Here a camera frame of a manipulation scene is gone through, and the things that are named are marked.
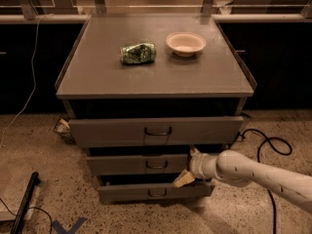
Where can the grey bottom drawer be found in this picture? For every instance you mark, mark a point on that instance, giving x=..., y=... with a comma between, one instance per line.
x=153, y=191

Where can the grey drawer cabinet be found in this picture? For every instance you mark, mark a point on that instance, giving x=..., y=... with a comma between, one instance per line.
x=95, y=84

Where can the grey top drawer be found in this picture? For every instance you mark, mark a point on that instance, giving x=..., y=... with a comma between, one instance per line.
x=155, y=131

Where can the grey drawer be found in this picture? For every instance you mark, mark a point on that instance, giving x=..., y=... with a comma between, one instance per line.
x=138, y=164
x=155, y=131
x=153, y=191

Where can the black wire basket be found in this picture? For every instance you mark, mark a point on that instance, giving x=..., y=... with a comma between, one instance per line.
x=62, y=129

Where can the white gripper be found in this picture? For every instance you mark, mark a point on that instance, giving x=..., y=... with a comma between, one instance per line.
x=196, y=167

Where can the white paper bowl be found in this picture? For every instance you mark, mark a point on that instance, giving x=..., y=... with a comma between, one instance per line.
x=185, y=44

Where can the crushed green soda can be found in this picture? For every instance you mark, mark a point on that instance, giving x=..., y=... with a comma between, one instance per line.
x=138, y=53

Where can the black bar on floor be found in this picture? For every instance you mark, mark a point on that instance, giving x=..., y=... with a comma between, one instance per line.
x=23, y=207

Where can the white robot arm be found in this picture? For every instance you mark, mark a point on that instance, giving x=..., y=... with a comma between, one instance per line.
x=236, y=169

